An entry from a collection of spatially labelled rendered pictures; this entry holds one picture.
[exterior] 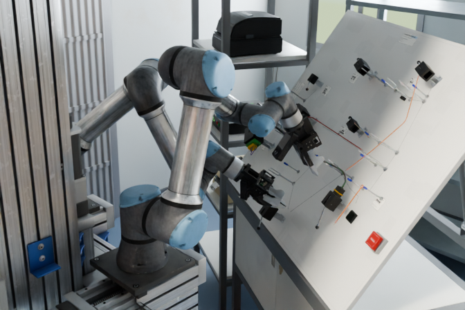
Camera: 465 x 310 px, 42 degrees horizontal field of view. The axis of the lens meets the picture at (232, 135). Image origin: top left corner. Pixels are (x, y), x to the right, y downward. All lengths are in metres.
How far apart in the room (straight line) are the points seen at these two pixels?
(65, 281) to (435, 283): 1.40
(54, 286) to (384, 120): 1.33
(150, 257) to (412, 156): 0.98
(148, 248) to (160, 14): 2.87
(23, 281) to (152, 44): 2.88
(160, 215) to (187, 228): 0.09
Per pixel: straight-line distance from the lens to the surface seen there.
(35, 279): 1.83
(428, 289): 2.49
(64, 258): 1.85
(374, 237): 2.10
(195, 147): 1.61
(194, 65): 1.59
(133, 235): 1.75
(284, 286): 2.63
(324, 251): 2.30
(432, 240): 4.17
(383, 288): 2.45
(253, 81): 5.26
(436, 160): 2.13
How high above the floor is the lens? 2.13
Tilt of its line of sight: 20 degrees down
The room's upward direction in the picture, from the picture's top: 1 degrees clockwise
